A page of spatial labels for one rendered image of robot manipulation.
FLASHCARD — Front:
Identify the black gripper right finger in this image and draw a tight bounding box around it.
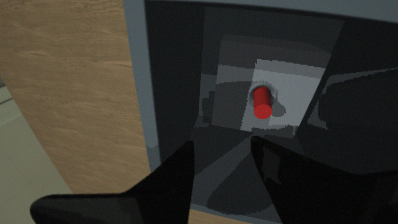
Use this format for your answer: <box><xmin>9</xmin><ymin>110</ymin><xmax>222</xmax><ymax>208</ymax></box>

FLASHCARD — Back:
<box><xmin>250</xmin><ymin>136</ymin><xmax>398</xmax><ymax>224</ymax></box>

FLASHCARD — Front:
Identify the red peg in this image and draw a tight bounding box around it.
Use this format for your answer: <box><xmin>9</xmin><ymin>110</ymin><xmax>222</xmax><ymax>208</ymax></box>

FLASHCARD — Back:
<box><xmin>253</xmin><ymin>86</ymin><xmax>272</xmax><ymax>119</ymax></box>

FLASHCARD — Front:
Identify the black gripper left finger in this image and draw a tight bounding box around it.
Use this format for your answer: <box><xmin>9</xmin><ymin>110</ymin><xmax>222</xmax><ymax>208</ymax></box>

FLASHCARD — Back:
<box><xmin>30</xmin><ymin>141</ymin><xmax>194</xmax><ymax>224</ymax></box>

